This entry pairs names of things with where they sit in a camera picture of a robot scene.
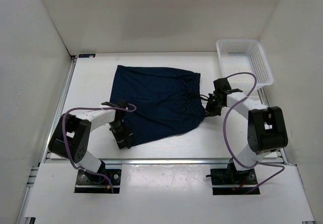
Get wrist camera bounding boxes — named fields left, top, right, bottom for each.
left=213, top=78, right=243, bottom=97
left=101, top=99, right=128, bottom=122

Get navy blue shorts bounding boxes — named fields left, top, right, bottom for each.
left=110, top=65, right=205, bottom=146

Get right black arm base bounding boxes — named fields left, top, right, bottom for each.
left=205, top=160, right=260, bottom=196

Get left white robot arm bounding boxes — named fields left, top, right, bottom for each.
left=48, top=104, right=136, bottom=184

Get aluminium table edge rail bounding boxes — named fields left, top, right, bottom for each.
left=43, top=155, right=284, bottom=165

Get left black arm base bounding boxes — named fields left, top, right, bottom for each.
left=74, top=168, right=122, bottom=194

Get white perforated plastic basket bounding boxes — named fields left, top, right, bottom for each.
left=216, top=39, right=274, bottom=90

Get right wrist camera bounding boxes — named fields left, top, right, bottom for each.
left=213, top=78, right=243, bottom=97

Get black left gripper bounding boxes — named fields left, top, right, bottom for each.
left=109, top=121, right=132, bottom=147

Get blue label sticker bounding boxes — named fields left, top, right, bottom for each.
left=78, top=53, right=96, bottom=58

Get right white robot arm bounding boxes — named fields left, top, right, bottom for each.
left=205, top=92, right=288, bottom=184

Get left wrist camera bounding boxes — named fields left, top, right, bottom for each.
left=101, top=99, right=128, bottom=122

